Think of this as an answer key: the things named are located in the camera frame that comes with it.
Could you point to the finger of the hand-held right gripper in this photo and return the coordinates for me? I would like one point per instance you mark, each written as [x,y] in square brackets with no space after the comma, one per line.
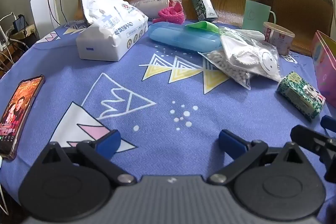
[329,123]
[309,138]

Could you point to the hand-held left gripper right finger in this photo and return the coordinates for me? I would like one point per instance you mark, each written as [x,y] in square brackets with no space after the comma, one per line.
[231,141]

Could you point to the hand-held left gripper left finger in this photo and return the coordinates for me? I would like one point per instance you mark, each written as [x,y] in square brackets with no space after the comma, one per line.
[109,141]

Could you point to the green patterned tissue pack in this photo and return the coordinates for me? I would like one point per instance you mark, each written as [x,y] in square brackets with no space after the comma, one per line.
[299,92]

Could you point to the pink tin box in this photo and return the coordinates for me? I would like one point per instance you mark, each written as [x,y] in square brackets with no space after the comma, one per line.
[325,66]

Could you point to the zip bag of white beads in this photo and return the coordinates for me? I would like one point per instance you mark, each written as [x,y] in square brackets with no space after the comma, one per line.
[231,69]

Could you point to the zip bag with smiley cloth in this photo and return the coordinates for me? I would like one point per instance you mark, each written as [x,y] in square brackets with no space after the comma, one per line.
[252,56]

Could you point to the blue plastic case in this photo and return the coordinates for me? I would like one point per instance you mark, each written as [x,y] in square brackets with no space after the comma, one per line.
[178,35]

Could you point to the pink fuzzy socks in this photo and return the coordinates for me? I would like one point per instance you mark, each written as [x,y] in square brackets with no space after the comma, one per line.
[170,15]

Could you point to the blue printed tablecloth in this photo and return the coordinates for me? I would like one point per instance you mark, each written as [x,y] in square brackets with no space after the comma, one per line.
[162,98]

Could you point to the smartphone in clear case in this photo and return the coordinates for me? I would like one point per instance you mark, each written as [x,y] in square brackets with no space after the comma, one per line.
[18,113]

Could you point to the paper bowl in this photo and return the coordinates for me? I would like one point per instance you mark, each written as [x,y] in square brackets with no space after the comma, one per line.
[278,37]

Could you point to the white tissue pack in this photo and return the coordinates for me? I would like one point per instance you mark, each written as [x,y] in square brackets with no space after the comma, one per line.
[110,35]

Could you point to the brown chair back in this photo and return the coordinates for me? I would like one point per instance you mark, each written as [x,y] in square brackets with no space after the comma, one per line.
[294,3]

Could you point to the mint green mug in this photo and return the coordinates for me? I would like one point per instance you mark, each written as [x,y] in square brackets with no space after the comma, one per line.
[256,14]

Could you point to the green milk carton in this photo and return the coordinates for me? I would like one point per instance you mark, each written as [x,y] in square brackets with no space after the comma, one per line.
[202,2]

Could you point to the black charger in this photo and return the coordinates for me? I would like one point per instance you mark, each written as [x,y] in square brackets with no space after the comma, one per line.
[20,22]

